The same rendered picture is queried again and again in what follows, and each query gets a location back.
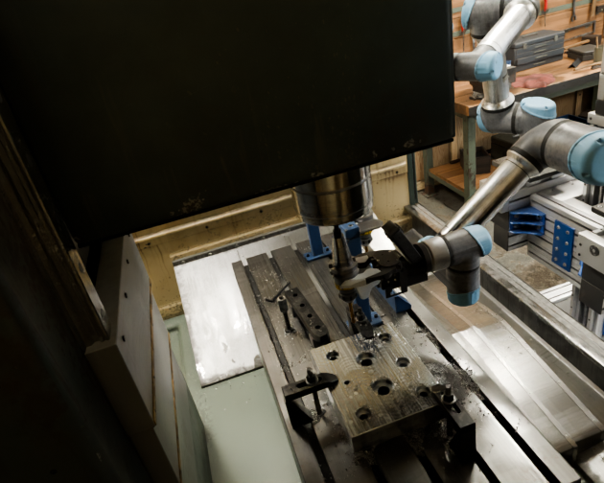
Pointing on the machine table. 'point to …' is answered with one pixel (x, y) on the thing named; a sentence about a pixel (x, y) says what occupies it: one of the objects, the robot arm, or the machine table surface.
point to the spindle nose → (335, 198)
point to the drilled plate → (380, 431)
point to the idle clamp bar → (298, 305)
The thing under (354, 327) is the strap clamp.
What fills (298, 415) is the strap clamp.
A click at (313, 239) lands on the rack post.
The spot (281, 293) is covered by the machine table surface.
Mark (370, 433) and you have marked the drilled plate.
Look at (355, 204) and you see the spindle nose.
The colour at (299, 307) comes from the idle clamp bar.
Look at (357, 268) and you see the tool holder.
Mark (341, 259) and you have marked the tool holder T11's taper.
